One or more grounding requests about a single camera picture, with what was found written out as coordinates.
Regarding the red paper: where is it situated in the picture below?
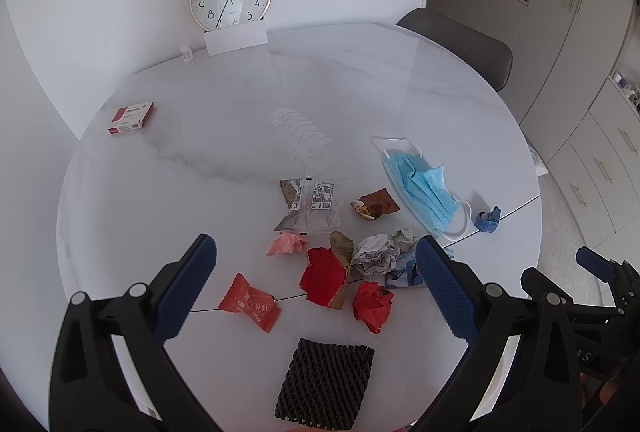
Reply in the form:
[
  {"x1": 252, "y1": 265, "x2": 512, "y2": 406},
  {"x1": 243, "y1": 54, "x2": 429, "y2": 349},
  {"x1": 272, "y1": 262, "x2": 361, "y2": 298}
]
[{"x1": 352, "y1": 282, "x2": 395, "y2": 334}]

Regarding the torn red brown cardboard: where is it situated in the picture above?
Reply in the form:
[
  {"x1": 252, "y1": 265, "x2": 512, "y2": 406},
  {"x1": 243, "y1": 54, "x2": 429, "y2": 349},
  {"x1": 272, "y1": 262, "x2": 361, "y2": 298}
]
[{"x1": 299, "y1": 230, "x2": 355, "y2": 311}]

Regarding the clear plastic bottle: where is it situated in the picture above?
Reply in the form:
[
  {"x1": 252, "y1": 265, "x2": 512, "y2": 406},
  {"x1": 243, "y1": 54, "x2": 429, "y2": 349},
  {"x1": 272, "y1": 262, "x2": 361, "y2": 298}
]
[{"x1": 268, "y1": 107, "x2": 346, "y2": 185}]

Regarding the crumpled blue tape wad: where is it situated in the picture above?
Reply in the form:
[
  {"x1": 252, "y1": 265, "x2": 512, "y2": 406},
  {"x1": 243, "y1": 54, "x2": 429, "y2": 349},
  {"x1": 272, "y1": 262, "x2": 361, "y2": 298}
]
[{"x1": 474, "y1": 206, "x2": 501, "y2": 233}]

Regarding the blue printed packet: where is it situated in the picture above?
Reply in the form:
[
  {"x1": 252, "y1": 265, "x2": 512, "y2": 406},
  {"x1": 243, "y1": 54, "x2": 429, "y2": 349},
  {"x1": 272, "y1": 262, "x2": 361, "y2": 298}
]
[{"x1": 384, "y1": 247, "x2": 425, "y2": 290}]

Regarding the crumpled grey-green paper ball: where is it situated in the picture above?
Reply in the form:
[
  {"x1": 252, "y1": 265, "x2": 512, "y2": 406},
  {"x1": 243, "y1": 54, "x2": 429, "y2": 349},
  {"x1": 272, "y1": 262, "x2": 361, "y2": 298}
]
[{"x1": 390, "y1": 228, "x2": 418, "y2": 256}]

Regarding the blue surgical face mask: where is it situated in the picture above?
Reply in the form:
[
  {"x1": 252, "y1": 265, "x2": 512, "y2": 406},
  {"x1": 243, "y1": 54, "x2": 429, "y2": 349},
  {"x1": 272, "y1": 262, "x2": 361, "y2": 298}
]
[{"x1": 371, "y1": 136, "x2": 472, "y2": 242}]

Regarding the red candy wrapper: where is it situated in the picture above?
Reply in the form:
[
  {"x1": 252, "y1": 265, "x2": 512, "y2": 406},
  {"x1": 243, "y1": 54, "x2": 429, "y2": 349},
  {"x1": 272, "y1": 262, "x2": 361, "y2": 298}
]
[{"x1": 218, "y1": 273, "x2": 281, "y2": 332}]

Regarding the crumpled newspaper ball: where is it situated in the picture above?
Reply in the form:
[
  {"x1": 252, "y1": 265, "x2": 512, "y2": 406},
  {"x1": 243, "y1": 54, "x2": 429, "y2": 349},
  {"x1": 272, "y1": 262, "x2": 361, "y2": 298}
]
[{"x1": 350, "y1": 234, "x2": 400, "y2": 278}]

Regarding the brown snack wrapper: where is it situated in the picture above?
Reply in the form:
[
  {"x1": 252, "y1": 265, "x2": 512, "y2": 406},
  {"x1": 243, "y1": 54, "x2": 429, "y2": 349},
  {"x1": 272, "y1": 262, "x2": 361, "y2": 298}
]
[{"x1": 350, "y1": 188, "x2": 400, "y2": 221}]

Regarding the black foam mesh pad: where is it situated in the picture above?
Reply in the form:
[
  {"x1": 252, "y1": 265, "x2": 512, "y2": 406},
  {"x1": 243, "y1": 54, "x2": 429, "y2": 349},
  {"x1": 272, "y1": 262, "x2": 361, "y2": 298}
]
[{"x1": 274, "y1": 338, "x2": 375, "y2": 431}]

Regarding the crumpled pink paper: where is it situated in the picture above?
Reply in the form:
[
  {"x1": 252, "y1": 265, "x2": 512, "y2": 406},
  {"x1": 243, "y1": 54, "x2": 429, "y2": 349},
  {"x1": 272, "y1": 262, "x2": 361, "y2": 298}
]
[{"x1": 266, "y1": 232, "x2": 307, "y2": 256}]

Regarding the dark grey chair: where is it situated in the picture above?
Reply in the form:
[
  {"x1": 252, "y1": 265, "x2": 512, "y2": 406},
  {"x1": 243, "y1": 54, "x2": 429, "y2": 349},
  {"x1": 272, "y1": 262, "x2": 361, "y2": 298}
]
[{"x1": 397, "y1": 7, "x2": 513, "y2": 92}]

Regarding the clear printed plastic wrapper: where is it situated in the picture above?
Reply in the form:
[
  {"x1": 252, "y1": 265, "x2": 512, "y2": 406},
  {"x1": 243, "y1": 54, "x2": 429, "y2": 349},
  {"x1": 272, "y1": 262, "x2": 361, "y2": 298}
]
[{"x1": 274, "y1": 178, "x2": 344, "y2": 235}]

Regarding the red and white box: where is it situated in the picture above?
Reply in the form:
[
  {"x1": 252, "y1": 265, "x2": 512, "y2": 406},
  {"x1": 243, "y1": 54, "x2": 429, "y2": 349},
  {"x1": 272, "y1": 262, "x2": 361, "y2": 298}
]
[{"x1": 107, "y1": 102, "x2": 154, "y2": 135}]

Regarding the white card stand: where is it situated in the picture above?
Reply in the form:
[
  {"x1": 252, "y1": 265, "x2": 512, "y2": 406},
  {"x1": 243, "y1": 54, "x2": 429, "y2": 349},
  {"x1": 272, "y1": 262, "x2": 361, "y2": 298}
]
[{"x1": 204, "y1": 19, "x2": 268, "y2": 56}]

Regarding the white cabinet wall unit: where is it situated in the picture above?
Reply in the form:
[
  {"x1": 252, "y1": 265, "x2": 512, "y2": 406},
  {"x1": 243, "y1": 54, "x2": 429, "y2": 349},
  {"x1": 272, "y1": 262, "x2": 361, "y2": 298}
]
[{"x1": 426, "y1": 0, "x2": 639, "y2": 246}]

